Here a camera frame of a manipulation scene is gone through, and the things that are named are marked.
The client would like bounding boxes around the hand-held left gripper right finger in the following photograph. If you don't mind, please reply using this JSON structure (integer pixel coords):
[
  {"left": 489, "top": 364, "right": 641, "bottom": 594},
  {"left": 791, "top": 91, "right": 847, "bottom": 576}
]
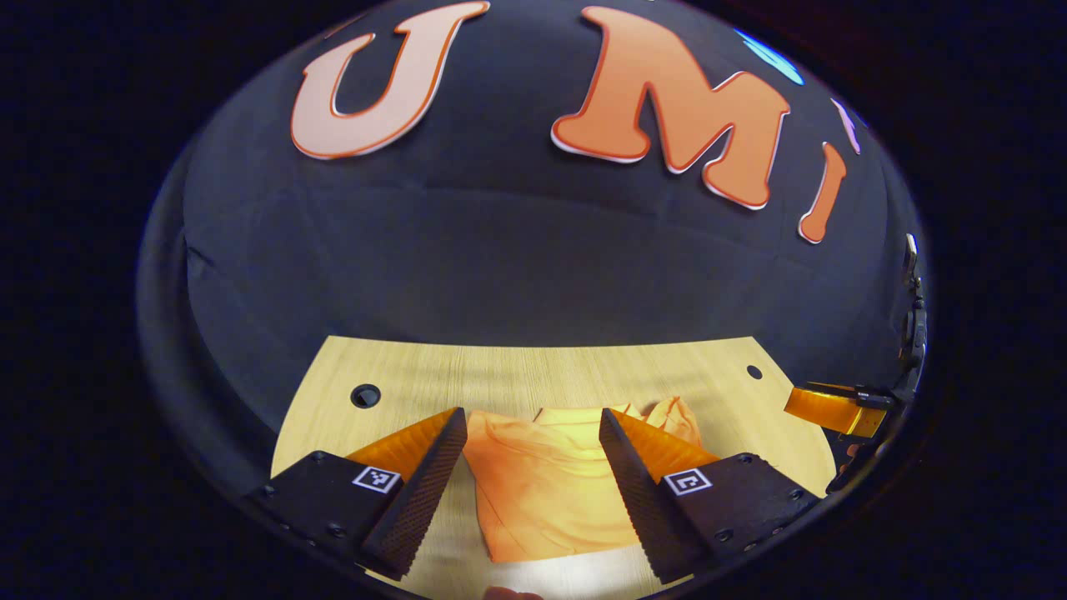
[{"left": 599, "top": 407, "right": 822, "bottom": 585}]

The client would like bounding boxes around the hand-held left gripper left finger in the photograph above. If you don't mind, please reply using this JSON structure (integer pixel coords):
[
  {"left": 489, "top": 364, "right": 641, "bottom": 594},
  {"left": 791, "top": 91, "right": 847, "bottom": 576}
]
[{"left": 243, "top": 407, "right": 469, "bottom": 583}]

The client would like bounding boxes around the orange collared T-shirt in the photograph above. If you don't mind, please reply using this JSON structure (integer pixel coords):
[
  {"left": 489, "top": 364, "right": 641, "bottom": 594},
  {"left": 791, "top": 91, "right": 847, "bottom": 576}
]
[{"left": 463, "top": 396, "right": 706, "bottom": 564}]

